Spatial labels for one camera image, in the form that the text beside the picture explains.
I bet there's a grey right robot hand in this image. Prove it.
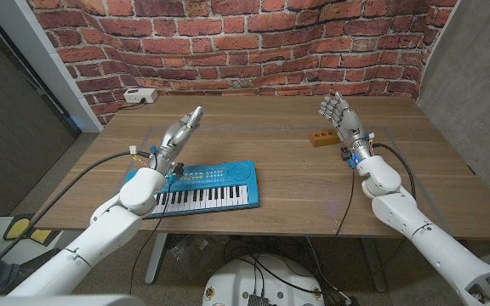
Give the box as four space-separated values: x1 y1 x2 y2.
318 91 365 145

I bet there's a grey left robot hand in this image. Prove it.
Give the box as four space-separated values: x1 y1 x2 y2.
157 105 204 156

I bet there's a blue toy piano keyboard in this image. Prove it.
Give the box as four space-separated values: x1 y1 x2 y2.
123 160 260 220

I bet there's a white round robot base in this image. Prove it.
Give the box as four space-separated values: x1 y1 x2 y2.
202 253 326 306

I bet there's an orange block with holes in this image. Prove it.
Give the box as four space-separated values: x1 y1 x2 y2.
308 128 342 148

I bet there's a white power strip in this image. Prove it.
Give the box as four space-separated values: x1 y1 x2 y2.
122 88 159 105

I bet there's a printed red brick backdrop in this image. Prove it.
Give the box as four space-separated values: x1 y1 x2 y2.
26 0 459 127

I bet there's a clear plastic bag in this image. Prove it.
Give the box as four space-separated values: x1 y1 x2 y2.
166 235 225 277

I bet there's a grey table leg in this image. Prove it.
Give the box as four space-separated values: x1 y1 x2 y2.
359 237 389 293

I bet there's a yellow black foot pedal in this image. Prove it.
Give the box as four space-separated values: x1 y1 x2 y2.
3 214 61 247

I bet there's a black shoe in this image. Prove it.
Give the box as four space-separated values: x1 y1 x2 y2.
14 248 59 280

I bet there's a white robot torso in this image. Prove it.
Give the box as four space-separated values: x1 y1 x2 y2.
0 294 146 306

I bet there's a black power strip cable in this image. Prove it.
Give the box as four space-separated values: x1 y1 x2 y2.
118 98 147 111

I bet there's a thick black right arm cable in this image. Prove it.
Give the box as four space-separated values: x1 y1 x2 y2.
372 142 417 201

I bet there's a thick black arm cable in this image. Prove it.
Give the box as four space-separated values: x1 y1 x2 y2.
372 142 417 201
0 150 152 286

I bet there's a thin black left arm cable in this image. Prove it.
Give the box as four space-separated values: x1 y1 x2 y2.
128 180 174 294

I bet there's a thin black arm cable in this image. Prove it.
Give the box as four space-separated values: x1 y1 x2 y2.
333 169 356 238
128 180 174 294

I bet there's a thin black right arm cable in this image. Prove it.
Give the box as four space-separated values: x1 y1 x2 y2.
333 169 356 238

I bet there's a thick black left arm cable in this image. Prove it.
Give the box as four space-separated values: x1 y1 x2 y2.
0 150 152 286

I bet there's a white door frame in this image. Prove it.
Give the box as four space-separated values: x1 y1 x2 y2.
0 0 104 133

